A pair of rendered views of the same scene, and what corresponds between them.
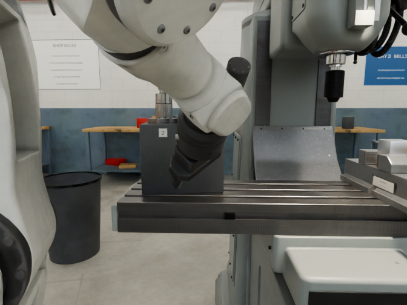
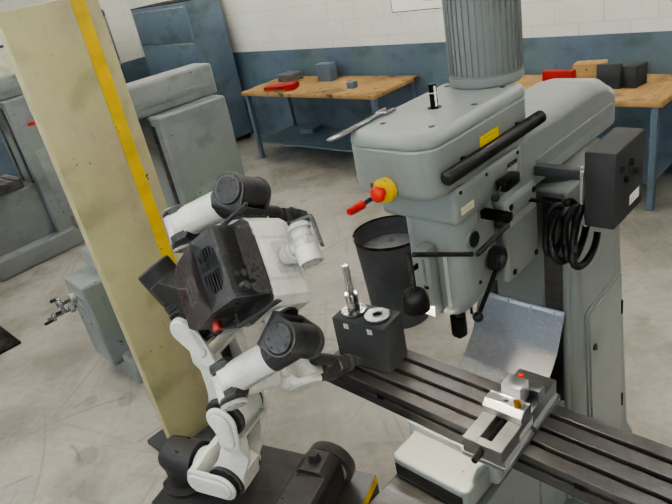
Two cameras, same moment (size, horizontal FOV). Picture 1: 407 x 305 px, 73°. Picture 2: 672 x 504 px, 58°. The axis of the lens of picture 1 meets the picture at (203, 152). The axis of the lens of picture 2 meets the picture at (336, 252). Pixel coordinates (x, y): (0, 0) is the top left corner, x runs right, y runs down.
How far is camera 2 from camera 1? 173 cm
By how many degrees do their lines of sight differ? 47
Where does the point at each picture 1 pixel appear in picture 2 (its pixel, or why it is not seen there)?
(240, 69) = (313, 362)
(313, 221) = (429, 421)
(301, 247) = (422, 434)
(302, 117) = (531, 293)
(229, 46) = not seen: outside the picture
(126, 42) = not seen: hidden behind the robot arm
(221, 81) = (285, 383)
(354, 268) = (429, 462)
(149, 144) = (339, 331)
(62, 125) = (433, 72)
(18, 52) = (237, 346)
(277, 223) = (407, 413)
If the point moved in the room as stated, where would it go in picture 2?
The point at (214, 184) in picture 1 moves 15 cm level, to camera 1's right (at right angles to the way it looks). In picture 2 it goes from (384, 366) to (419, 380)
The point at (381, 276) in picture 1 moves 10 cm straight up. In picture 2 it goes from (435, 474) to (431, 450)
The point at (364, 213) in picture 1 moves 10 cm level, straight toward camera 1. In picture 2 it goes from (460, 430) to (430, 442)
